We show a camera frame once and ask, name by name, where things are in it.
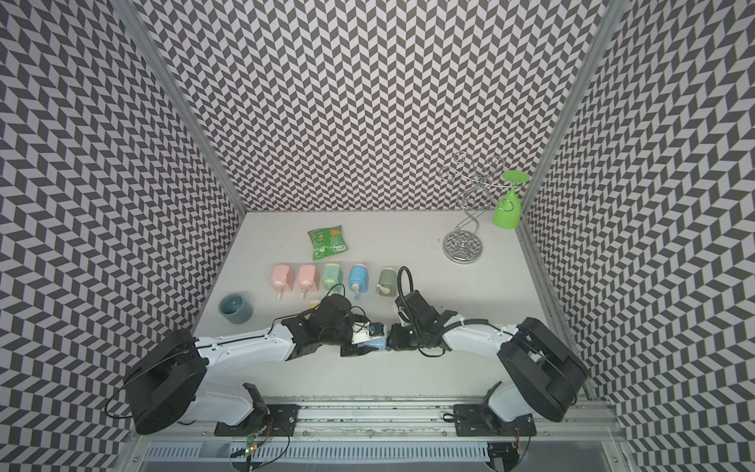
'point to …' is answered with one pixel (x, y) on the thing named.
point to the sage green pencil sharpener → (387, 282)
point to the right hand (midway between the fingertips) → (390, 350)
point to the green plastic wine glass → (507, 214)
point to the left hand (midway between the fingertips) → (372, 337)
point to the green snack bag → (326, 241)
